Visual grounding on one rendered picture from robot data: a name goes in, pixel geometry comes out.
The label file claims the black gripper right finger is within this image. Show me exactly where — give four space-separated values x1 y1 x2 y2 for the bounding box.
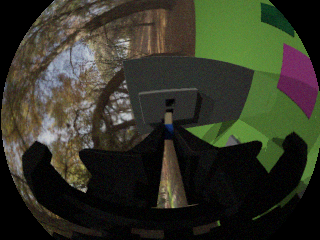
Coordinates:
172 123 263 205

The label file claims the magenta square zone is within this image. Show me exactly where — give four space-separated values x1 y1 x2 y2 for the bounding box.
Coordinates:
276 43 319 117

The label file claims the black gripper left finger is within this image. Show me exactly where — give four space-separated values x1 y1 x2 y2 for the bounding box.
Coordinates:
79 123 165 207

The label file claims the dark grey panel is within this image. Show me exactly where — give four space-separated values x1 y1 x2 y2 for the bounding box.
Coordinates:
123 56 255 135

